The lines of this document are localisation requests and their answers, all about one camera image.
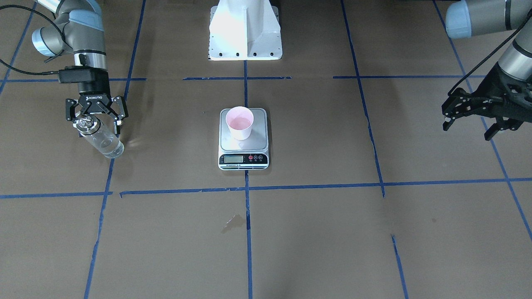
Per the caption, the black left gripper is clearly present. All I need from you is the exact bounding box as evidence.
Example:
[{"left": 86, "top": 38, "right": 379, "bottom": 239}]
[{"left": 441, "top": 63, "right": 532, "bottom": 141}]

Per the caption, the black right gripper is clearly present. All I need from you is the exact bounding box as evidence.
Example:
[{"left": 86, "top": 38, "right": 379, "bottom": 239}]
[{"left": 65, "top": 79, "right": 129, "bottom": 134}]

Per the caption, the clear glass sauce bottle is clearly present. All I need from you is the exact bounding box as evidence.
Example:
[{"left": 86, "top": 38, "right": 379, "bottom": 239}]
[{"left": 74, "top": 114, "right": 125, "bottom": 159}]

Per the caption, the pink paper cup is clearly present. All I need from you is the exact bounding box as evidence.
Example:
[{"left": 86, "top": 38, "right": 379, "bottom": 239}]
[{"left": 225, "top": 106, "right": 254, "bottom": 140}]

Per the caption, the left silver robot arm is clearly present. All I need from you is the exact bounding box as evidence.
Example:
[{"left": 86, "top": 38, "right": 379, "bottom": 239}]
[{"left": 441, "top": 0, "right": 532, "bottom": 141}]

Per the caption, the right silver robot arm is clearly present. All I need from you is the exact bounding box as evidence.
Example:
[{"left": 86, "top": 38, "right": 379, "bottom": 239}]
[{"left": 32, "top": 0, "right": 128, "bottom": 134}]

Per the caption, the white digital kitchen scale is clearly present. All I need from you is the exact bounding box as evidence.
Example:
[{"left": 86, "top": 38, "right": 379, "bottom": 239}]
[{"left": 218, "top": 108, "right": 270, "bottom": 171}]

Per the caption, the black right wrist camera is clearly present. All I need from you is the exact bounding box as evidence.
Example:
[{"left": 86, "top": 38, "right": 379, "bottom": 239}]
[{"left": 57, "top": 66, "right": 109, "bottom": 83}]

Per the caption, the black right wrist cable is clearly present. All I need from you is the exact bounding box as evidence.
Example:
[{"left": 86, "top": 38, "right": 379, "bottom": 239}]
[{"left": 0, "top": 4, "right": 79, "bottom": 76}]

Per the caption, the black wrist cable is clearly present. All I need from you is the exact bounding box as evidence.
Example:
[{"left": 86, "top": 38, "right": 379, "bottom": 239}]
[
  {"left": 451, "top": 12, "right": 532, "bottom": 98},
  {"left": 0, "top": 4, "right": 79, "bottom": 76}
]

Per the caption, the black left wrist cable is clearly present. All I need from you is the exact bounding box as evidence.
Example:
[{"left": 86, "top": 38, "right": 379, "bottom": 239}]
[{"left": 451, "top": 12, "right": 532, "bottom": 98}]

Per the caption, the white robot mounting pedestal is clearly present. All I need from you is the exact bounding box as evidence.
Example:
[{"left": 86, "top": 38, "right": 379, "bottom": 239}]
[{"left": 208, "top": 0, "right": 283, "bottom": 61}]

